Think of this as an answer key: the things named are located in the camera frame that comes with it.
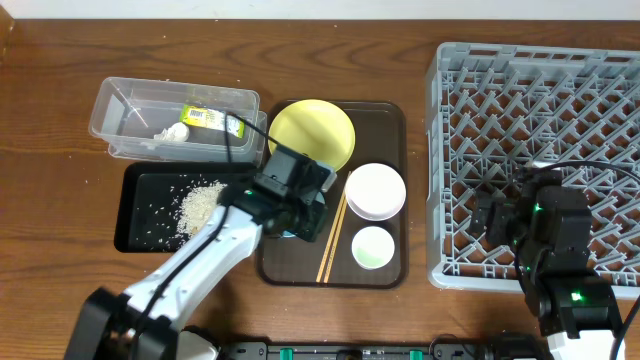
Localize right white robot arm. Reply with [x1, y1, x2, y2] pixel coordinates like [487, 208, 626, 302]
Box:
[470, 168, 624, 359]

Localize grey dishwasher rack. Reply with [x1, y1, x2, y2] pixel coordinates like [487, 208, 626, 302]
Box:
[425, 42, 639, 299]

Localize dark brown serving tray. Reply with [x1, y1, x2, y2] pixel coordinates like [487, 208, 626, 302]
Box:
[256, 101, 408, 289]

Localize small white green cup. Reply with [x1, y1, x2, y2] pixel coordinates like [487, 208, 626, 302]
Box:
[351, 226, 395, 270]

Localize pink white bowl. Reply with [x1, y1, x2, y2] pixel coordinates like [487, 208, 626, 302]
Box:
[345, 163, 406, 221]

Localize yellow plate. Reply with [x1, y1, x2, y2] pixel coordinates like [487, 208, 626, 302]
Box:
[268, 99, 356, 171]

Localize wooden chopstick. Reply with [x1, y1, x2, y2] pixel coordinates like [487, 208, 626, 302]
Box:
[321, 198, 347, 283]
[316, 186, 346, 284]

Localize clear plastic waste bin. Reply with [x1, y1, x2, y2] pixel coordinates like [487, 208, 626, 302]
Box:
[89, 77, 266, 166]

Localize black waste tray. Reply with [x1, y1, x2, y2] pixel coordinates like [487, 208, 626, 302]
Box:
[114, 162, 256, 253]

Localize yellow green snack wrapper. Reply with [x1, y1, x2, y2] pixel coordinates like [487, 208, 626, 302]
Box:
[179, 105, 245, 138]

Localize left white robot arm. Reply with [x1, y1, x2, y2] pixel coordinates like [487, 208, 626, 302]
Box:
[64, 145, 337, 360]

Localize wooden chopstick left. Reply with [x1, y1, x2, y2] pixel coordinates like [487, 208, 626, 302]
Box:
[316, 186, 346, 284]

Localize pile of rice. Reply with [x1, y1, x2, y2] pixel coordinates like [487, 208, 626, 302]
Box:
[146, 180, 227, 252]

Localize wooden chopstick right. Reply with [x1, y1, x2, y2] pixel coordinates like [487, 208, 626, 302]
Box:
[321, 198, 347, 283]

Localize white tissue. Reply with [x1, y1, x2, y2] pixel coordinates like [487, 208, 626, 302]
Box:
[153, 122, 190, 142]

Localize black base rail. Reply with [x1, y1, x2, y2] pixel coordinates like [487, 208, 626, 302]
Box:
[219, 340, 546, 360]

